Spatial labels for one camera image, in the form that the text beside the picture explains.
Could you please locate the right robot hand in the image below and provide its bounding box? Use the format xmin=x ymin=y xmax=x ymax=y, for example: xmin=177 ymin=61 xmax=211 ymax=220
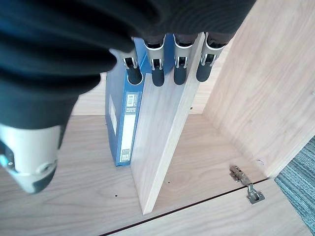
xmin=0 ymin=0 xmax=255 ymax=195

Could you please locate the blue lever arch folder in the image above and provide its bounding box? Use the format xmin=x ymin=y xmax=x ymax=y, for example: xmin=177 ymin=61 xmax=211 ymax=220
xmin=105 ymin=34 xmax=177 ymax=168

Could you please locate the silver metal cabinet hinge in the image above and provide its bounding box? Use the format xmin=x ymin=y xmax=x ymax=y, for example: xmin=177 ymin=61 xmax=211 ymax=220
xmin=229 ymin=164 xmax=266 ymax=205

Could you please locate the light wood divider board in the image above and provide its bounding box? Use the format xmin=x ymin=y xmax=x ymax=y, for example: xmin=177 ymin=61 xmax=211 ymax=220
xmin=129 ymin=31 xmax=206 ymax=215

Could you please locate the light wood office cabinet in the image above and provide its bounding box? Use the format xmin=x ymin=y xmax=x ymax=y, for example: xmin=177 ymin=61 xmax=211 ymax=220
xmin=0 ymin=0 xmax=315 ymax=236

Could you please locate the light wood cabinet door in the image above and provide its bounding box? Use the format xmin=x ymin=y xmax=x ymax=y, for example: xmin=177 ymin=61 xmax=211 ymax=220
xmin=98 ymin=178 xmax=311 ymax=236

